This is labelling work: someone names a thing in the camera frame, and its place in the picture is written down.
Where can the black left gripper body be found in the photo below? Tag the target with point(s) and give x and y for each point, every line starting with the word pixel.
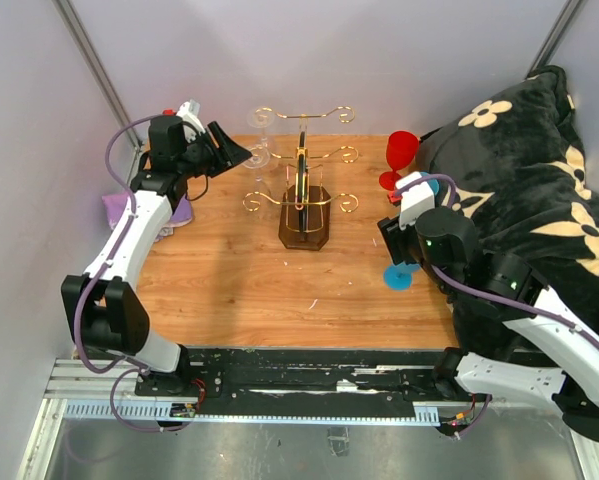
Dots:
pixel 200 158

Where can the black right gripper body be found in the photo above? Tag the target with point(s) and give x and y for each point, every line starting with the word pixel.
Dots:
pixel 404 243

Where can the clear wine glass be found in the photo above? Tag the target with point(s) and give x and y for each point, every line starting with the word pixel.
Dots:
pixel 262 118
pixel 258 165

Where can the blue wine glass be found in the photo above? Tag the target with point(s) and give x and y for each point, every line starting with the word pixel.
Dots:
pixel 433 184
pixel 400 277

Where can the purple cloth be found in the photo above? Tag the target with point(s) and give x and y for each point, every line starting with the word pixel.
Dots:
pixel 115 205

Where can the red wine glass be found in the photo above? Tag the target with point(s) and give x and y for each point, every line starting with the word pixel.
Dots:
pixel 401 149

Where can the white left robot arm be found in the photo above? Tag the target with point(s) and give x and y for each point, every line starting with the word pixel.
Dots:
pixel 102 307

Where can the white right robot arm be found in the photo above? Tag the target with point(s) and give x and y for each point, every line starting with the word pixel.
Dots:
pixel 503 289

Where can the black floral blanket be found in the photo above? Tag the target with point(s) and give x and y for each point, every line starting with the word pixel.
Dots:
pixel 520 171

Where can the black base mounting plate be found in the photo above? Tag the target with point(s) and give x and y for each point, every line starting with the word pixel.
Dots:
pixel 307 385

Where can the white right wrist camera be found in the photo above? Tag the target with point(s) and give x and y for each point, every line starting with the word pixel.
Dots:
pixel 413 202

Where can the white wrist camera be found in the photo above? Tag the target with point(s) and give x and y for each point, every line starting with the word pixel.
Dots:
pixel 188 111
pixel 413 202

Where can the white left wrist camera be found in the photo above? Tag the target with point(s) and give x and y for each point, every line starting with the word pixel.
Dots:
pixel 188 111

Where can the gold wire wine glass rack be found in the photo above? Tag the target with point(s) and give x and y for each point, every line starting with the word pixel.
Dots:
pixel 305 205

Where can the left aluminium frame post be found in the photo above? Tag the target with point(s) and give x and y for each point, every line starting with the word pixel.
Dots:
pixel 82 40

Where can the aluminium frame post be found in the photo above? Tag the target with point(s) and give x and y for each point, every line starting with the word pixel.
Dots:
pixel 556 48
pixel 82 40

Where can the right aluminium frame post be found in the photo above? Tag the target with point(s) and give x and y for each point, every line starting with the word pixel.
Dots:
pixel 556 48

